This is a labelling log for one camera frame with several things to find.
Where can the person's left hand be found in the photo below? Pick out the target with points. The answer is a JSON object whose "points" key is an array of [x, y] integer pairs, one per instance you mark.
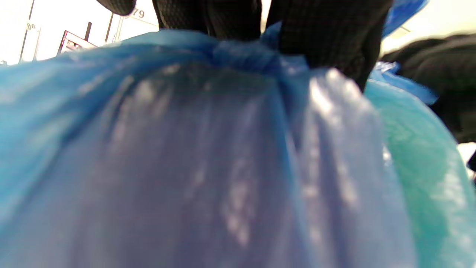
{"points": [[327, 33]]}

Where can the person's right hand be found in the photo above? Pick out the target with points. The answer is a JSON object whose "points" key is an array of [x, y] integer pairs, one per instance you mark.
{"points": [[438, 74]]}

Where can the blue plastic bag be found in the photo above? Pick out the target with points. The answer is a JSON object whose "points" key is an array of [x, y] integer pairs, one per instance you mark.
{"points": [[223, 160]]}

